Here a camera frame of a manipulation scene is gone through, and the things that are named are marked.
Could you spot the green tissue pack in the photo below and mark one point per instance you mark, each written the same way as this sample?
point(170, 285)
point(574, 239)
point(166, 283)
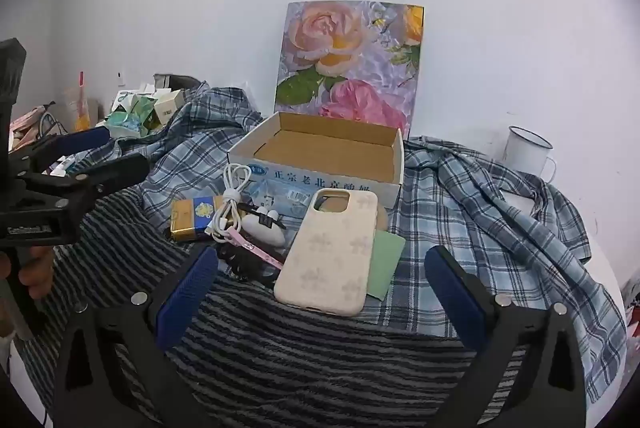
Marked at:
point(130, 120)

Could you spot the plastic cup with pink straw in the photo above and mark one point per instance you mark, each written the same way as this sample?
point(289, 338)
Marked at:
point(80, 112)

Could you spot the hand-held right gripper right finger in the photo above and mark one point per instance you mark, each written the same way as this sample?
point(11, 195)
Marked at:
point(452, 293)

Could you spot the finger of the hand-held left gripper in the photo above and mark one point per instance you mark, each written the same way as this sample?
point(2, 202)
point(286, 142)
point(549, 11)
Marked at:
point(110, 175)
point(85, 140)

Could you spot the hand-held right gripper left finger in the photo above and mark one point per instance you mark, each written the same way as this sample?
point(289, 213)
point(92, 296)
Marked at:
point(187, 293)

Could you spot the floral rose poster board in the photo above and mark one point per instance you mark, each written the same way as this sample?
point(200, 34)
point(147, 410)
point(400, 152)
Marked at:
point(350, 57)

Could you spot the white oval pouch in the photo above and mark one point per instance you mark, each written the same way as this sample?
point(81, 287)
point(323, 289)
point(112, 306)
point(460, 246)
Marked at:
point(262, 237)

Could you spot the black hair scrunchie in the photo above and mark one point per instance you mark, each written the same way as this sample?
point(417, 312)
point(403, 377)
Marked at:
point(240, 263)

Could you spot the gold and blue cigarette pack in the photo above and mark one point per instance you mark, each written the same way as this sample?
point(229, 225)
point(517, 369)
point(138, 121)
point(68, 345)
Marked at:
point(190, 218)

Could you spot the black hair clip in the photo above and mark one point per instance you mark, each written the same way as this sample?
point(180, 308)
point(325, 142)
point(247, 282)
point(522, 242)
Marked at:
point(262, 217)

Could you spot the pink patterned pouch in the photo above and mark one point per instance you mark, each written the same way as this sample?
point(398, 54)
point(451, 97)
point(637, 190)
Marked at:
point(30, 117)

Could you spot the beige phone case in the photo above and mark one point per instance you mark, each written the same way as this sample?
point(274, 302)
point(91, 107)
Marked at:
point(325, 258)

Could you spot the blue tissue packet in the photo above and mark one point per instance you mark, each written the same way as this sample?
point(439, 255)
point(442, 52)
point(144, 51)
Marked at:
point(280, 198)

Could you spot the person's left hand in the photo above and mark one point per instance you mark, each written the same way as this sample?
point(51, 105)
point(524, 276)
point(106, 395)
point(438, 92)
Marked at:
point(37, 273)

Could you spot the white wall hook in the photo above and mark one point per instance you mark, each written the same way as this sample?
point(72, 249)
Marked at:
point(120, 78)

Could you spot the grey striped blanket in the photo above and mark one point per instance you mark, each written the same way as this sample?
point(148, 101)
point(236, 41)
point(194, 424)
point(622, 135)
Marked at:
point(300, 358)

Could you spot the cardboard box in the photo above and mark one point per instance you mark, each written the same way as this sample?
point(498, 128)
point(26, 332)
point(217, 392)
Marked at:
point(325, 145)

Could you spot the round beige pouch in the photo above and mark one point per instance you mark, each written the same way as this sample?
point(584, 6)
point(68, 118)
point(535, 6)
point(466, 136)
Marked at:
point(382, 218)

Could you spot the white enamel mug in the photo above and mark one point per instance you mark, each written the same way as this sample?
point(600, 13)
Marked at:
point(525, 157)

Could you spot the blue plaid shirt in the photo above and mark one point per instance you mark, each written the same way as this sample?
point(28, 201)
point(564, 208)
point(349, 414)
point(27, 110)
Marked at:
point(500, 233)

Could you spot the dark grey object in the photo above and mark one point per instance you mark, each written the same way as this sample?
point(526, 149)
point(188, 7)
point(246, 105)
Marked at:
point(175, 80)

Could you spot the green snap pouch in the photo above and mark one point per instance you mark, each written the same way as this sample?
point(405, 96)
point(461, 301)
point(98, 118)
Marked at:
point(387, 258)

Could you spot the small white carton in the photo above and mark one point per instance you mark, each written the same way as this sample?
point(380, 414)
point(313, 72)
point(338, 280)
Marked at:
point(167, 107)

